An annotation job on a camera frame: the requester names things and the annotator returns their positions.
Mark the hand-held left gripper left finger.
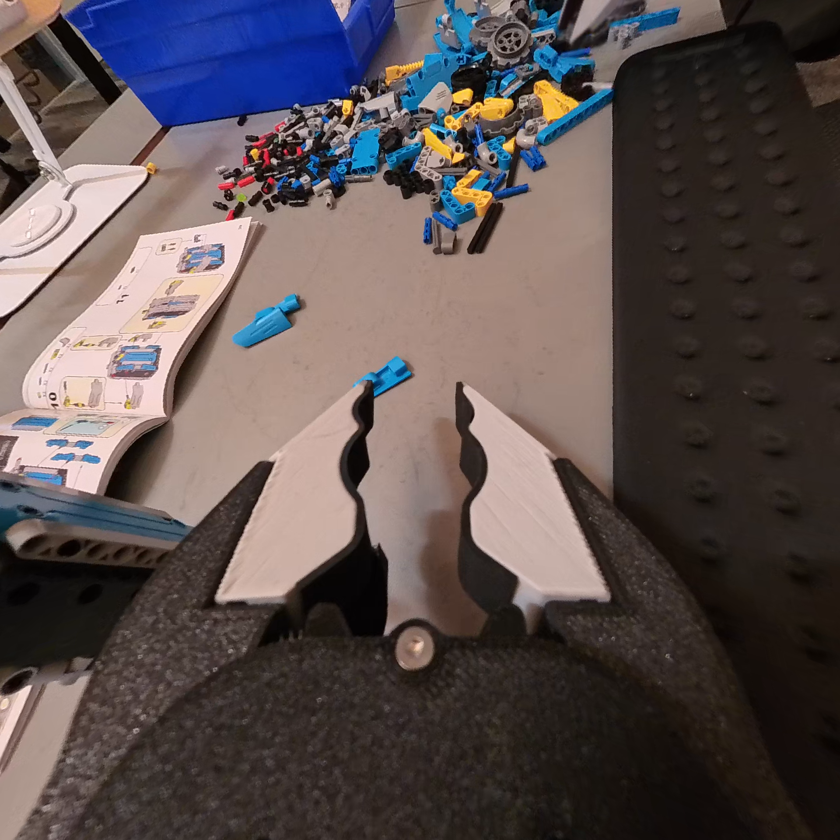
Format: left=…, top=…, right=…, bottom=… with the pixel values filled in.
left=214, top=382, right=376, bottom=602

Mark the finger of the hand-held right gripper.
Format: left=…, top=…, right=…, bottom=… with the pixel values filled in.
left=561, top=0, right=651, bottom=48

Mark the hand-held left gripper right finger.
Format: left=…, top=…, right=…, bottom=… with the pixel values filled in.
left=455, top=381, right=613, bottom=609

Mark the partly built toy brick model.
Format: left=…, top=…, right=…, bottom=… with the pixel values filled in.
left=0, top=482, right=194, bottom=697

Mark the pile of building pieces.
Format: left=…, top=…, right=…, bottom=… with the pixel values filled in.
left=354, top=0, right=683, bottom=257

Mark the open instruction booklet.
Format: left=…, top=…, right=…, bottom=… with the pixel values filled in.
left=0, top=217, right=262, bottom=494

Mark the black dotted rubber mat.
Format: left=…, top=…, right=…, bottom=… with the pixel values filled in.
left=610, top=21, right=840, bottom=840

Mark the blue plastic bin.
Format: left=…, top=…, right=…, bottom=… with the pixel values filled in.
left=66, top=0, right=396, bottom=127

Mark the white lamp stand base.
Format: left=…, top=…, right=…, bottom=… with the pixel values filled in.
left=0, top=62, right=151, bottom=317

